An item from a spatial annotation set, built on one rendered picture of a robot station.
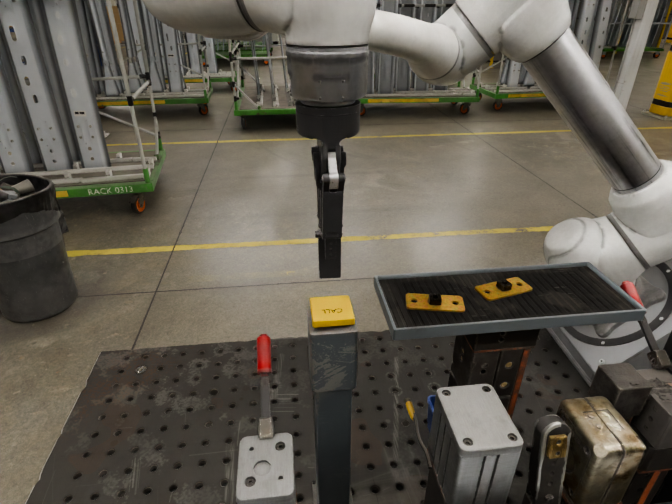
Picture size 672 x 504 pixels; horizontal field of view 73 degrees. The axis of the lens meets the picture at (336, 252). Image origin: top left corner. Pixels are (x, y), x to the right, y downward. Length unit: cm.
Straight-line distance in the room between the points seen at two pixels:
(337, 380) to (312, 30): 48
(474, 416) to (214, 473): 62
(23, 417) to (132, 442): 131
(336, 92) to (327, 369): 39
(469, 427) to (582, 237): 70
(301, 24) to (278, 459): 49
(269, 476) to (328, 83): 45
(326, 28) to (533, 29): 58
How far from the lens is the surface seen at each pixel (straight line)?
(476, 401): 62
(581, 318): 73
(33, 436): 233
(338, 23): 49
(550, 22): 101
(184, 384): 125
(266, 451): 62
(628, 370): 77
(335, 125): 52
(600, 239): 120
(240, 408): 116
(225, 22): 57
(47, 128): 441
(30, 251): 278
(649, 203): 117
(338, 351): 67
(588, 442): 68
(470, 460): 59
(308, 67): 50
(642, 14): 760
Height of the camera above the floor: 155
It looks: 29 degrees down
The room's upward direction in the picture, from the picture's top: straight up
